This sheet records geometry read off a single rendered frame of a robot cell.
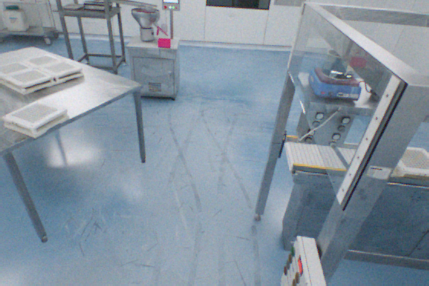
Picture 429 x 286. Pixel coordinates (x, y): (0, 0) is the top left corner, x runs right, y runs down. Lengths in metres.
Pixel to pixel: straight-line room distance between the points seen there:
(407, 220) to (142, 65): 3.12
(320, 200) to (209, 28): 5.13
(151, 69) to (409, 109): 3.32
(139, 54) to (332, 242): 3.21
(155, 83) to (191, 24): 2.86
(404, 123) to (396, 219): 1.52
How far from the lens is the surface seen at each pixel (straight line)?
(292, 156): 1.67
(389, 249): 2.36
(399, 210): 2.06
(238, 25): 6.41
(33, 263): 2.33
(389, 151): 0.67
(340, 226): 0.82
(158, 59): 3.63
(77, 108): 2.06
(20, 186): 2.01
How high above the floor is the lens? 1.81
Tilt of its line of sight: 32 degrees down
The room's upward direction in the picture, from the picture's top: 5 degrees clockwise
